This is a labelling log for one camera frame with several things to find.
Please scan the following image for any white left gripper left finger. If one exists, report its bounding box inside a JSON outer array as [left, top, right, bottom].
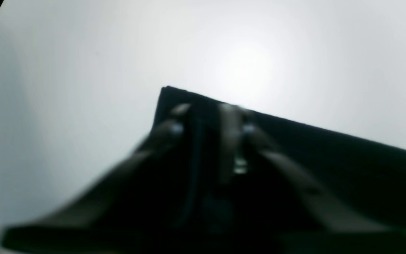
[[0, 103, 190, 254]]

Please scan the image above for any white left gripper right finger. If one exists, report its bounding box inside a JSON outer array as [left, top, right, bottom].
[[219, 103, 406, 254]]

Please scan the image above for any black T-shirt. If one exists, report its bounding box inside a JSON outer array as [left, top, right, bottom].
[[154, 86, 406, 254]]

